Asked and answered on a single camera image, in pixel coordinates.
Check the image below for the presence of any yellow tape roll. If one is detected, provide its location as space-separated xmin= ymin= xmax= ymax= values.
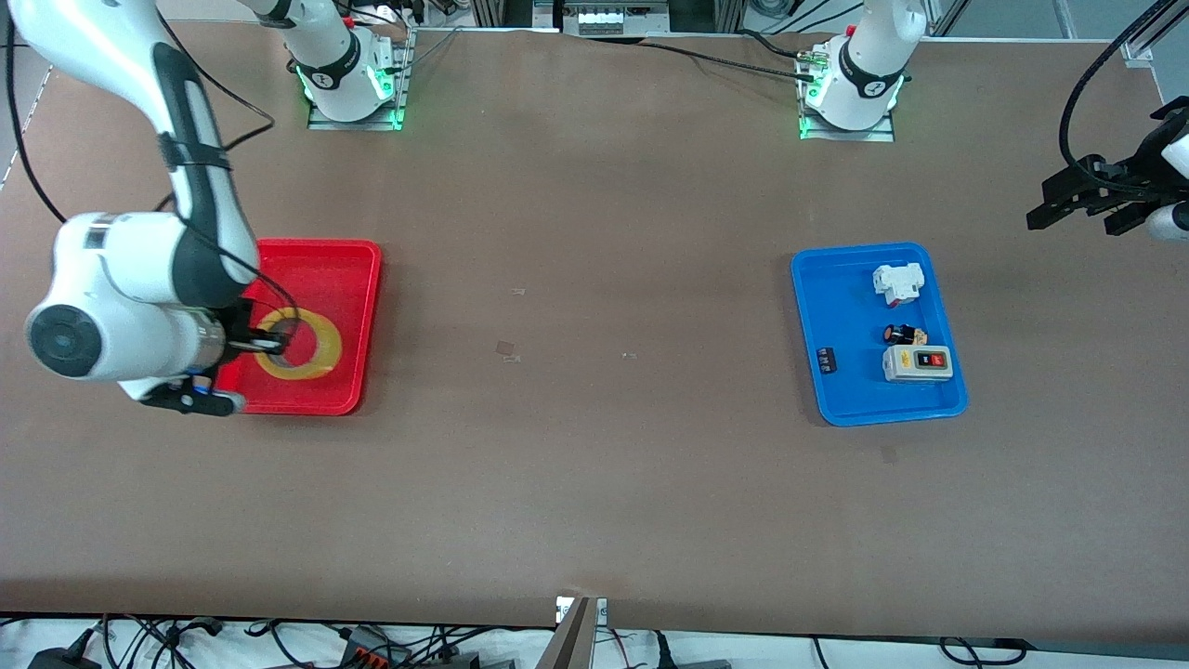
xmin=255 ymin=308 xmax=344 ymax=381

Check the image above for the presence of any red plastic tray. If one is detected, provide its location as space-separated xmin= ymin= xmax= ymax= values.
xmin=216 ymin=239 xmax=384 ymax=416

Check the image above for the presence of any white electrical plug block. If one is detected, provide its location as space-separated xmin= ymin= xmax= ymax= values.
xmin=872 ymin=263 xmax=926 ymax=308

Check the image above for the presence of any blue plastic tray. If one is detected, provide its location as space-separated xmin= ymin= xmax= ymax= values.
xmin=790 ymin=243 xmax=970 ymax=428

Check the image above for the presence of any orange connector box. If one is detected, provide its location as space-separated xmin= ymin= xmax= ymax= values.
xmin=336 ymin=627 xmax=410 ymax=668

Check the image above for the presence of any black power adapter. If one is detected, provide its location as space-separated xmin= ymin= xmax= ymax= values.
xmin=28 ymin=630 xmax=101 ymax=669

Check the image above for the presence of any aluminium profile bar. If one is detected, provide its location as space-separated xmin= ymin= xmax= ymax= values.
xmin=537 ymin=597 xmax=595 ymax=669

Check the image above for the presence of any metal device with ports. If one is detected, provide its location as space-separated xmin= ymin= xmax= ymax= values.
xmin=555 ymin=0 xmax=672 ymax=36

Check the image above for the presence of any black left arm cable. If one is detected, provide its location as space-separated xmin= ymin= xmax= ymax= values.
xmin=1060 ymin=0 xmax=1173 ymax=187

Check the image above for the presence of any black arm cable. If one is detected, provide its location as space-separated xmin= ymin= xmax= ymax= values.
xmin=5 ymin=9 xmax=303 ymax=354
xmin=1060 ymin=0 xmax=1173 ymax=187

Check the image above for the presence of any slanted aluminium frame profile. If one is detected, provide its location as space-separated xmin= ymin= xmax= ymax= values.
xmin=1121 ymin=0 xmax=1189 ymax=68

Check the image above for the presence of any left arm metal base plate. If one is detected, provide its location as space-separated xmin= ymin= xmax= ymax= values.
xmin=801 ymin=110 xmax=895 ymax=143

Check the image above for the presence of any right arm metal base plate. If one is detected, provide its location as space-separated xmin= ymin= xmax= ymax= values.
xmin=307 ymin=28 xmax=414 ymax=132

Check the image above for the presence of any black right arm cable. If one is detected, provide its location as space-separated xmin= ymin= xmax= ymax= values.
xmin=5 ymin=9 xmax=303 ymax=354

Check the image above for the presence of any grey switch box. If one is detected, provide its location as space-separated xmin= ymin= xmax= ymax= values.
xmin=882 ymin=345 xmax=955 ymax=384

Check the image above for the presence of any short black table cable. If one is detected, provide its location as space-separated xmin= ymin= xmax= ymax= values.
xmin=738 ymin=28 xmax=809 ymax=62

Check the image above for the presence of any long black table cable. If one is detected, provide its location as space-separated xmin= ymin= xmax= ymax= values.
xmin=639 ymin=41 xmax=818 ymax=81

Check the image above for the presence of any black looped floor cable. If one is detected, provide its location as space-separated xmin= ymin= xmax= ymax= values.
xmin=938 ymin=636 xmax=1032 ymax=666

